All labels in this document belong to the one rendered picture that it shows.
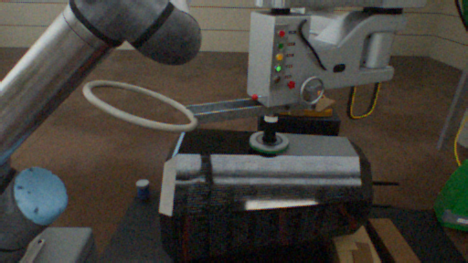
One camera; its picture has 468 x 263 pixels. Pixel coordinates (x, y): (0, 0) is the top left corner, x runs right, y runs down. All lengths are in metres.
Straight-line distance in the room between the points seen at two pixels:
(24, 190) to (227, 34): 7.11
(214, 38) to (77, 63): 7.19
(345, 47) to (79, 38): 1.35
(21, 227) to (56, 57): 0.48
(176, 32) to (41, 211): 0.57
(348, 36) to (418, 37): 7.35
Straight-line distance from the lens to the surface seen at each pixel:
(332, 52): 1.70
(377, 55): 1.97
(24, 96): 0.75
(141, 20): 0.62
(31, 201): 0.94
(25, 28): 9.01
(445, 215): 2.90
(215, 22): 7.76
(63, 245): 1.26
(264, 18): 1.51
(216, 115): 1.48
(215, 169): 1.71
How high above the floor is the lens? 1.68
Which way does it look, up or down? 26 degrees down
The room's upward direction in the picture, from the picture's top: 2 degrees clockwise
